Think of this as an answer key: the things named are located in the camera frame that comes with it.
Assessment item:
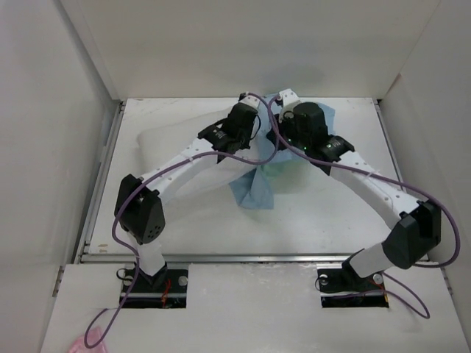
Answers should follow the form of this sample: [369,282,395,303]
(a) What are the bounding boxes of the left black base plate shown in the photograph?
[116,268,188,296]

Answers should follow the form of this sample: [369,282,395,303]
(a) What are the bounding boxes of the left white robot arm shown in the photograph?
[114,95,261,292]

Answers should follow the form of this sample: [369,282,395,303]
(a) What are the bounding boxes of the aluminium front rail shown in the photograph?
[80,253,349,263]

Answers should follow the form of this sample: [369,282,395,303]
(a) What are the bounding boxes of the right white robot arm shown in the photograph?
[273,89,442,294]

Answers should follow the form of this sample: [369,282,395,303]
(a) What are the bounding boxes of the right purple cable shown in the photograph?
[266,97,463,320]

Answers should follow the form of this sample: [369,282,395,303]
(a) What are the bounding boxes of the light blue pillowcase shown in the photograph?
[227,90,338,211]

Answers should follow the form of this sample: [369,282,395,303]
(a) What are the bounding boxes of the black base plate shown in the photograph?
[317,268,383,294]
[116,268,188,296]

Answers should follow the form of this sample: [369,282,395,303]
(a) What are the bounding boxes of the pink plastic bag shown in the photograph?
[68,325,110,353]

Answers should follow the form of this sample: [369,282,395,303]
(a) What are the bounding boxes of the white pillow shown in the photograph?
[137,108,255,198]

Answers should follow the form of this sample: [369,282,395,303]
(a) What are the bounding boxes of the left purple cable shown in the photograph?
[84,93,280,349]

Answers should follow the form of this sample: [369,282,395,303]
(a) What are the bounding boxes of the purple cable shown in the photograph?
[84,93,280,349]
[266,97,463,320]

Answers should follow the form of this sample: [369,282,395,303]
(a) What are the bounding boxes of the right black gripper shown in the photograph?
[265,110,310,152]

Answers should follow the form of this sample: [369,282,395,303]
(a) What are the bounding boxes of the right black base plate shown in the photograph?
[317,268,383,294]

